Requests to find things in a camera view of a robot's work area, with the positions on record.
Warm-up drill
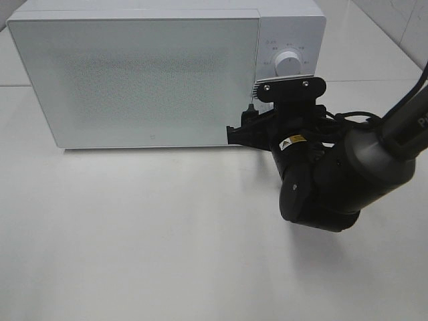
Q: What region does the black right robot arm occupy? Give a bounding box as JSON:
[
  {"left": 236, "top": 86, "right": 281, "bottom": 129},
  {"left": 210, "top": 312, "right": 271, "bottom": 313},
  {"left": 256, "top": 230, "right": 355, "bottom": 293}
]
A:
[{"left": 226, "top": 72, "right": 427, "bottom": 232}]

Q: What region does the white microwave door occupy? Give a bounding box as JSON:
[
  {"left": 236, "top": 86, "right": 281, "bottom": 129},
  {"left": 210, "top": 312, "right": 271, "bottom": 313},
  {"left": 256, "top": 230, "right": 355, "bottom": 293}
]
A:
[{"left": 9, "top": 19, "right": 258, "bottom": 148}]

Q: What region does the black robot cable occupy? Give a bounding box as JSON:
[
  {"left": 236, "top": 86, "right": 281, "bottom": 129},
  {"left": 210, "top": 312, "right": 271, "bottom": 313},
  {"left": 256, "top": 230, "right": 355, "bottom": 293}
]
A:
[{"left": 314, "top": 60, "right": 428, "bottom": 134}]

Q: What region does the upper white microwave knob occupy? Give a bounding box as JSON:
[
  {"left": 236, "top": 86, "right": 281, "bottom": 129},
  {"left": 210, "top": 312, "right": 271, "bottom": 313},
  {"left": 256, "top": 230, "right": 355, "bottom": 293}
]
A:
[{"left": 274, "top": 50, "right": 302, "bottom": 76}]

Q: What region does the white microwave oven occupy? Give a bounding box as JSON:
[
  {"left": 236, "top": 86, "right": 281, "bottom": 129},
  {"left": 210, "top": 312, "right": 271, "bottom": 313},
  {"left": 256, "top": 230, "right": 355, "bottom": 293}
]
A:
[{"left": 6, "top": 0, "right": 328, "bottom": 152}]

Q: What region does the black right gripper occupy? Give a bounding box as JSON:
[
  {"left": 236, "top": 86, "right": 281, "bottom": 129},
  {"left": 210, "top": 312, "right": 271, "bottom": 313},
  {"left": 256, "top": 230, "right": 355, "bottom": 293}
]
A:
[{"left": 226, "top": 101, "right": 326, "bottom": 150}]

